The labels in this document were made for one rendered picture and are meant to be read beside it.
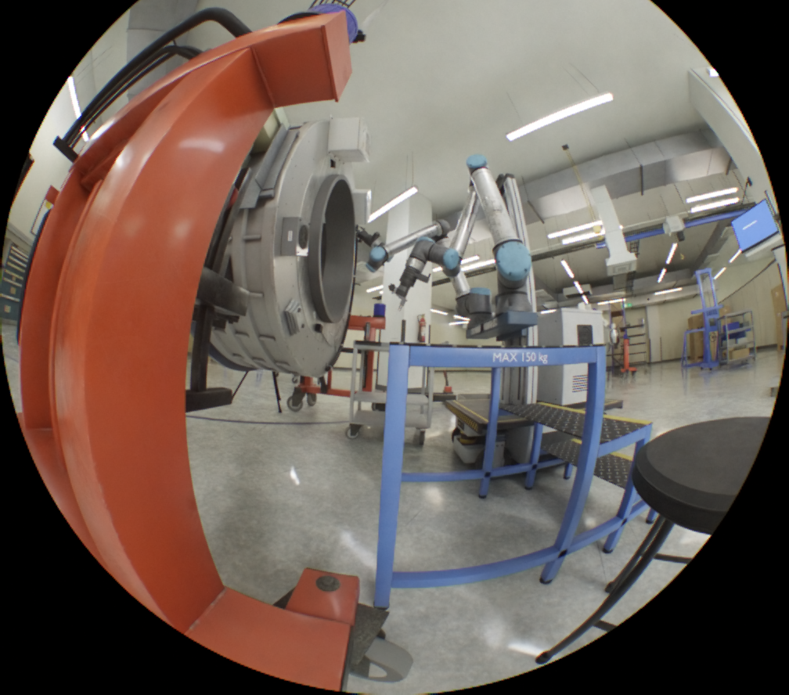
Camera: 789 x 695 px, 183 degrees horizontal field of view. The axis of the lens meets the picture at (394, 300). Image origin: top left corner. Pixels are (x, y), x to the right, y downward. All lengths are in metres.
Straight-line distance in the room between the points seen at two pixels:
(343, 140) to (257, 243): 0.68
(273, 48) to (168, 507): 0.45
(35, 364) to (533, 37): 4.46
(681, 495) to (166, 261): 0.50
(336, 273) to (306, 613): 1.73
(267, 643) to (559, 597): 0.59
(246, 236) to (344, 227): 1.06
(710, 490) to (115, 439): 0.48
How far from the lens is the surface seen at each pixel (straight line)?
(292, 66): 0.34
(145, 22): 4.24
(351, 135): 1.25
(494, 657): 0.64
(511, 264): 1.02
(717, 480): 0.36
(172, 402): 0.24
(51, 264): 0.78
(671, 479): 0.35
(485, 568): 0.62
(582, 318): 1.45
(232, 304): 0.37
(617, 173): 5.09
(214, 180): 0.26
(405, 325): 4.35
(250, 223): 0.83
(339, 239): 1.79
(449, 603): 0.70
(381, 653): 0.46
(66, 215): 0.80
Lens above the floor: 0.57
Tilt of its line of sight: 14 degrees up
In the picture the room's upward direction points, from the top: 3 degrees clockwise
